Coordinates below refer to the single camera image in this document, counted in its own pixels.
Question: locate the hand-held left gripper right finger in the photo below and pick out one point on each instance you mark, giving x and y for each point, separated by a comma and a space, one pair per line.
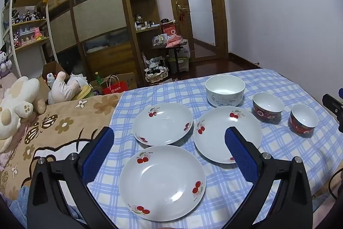
241, 156

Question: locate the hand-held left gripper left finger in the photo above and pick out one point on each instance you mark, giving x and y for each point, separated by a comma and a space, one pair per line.
97, 156

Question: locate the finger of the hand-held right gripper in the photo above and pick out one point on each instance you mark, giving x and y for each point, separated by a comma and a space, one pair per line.
340, 93
333, 107

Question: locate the white cherry print plate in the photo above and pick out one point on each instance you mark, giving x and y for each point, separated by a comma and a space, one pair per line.
213, 139
166, 127
160, 186

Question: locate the small red patterned bowl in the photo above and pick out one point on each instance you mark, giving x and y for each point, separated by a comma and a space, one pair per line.
301, 128
268, 115

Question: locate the large white printed bowl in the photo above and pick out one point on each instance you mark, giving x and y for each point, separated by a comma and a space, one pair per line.
214, 96

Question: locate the blue plaid bed cloth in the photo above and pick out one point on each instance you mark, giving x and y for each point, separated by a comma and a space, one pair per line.
281, 164

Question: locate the brown floral blanket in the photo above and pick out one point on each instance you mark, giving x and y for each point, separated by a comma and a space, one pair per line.
67, 121

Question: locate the red paper bag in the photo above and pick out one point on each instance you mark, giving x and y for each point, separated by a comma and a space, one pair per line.
115, 89

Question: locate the cream plush doll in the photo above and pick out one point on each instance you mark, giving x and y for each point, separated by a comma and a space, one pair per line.
63, 89

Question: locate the green bottle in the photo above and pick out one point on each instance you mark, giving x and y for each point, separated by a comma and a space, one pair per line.
98, 78

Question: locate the small blue white plush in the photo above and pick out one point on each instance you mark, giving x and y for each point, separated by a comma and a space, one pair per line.
51, 80

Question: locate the white and tan plush cat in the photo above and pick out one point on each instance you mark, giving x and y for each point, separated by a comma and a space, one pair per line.
18, 108

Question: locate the wicker basket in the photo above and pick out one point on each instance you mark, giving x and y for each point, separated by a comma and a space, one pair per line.
156, 76

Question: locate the pink bedsheet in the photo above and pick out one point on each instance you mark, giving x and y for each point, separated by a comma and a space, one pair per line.
329, 209

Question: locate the clear plastic storage box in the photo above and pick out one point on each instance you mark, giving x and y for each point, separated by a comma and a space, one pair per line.
183, 60

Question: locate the small dark table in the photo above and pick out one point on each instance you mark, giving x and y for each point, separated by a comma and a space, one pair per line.
174, 50

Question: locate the white display shelf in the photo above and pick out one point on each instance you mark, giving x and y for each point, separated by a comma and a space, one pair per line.
29, 48

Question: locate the purple plush doll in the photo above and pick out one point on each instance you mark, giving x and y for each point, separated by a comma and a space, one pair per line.
4, 62

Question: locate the pink papers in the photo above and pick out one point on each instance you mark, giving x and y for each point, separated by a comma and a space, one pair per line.
174, 41

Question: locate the row of pink figurines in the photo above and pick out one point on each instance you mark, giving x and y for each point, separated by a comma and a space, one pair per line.
29, 35

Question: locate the wooden wardrobe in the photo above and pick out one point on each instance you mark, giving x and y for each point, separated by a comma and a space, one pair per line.
101, 17

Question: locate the red box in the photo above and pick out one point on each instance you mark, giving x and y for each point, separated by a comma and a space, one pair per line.
169, 29

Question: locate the red hanging ornament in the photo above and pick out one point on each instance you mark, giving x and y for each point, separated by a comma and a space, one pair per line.
183, 17

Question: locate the row of dark figurines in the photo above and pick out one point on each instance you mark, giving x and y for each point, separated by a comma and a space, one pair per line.
28, 15

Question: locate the wooden door with glass panel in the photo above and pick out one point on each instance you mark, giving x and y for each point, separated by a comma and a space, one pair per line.
197, 3

